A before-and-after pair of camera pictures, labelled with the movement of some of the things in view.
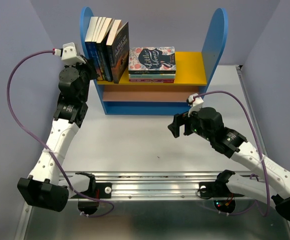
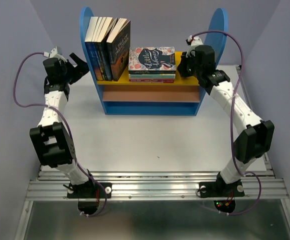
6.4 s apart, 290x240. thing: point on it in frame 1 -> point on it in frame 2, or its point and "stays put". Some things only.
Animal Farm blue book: x=95 y=49 stays put
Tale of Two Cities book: x=118 y=46 stays put
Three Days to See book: x=99 y=49 stays put
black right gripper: x=182 y=118 -> x=180 y=67
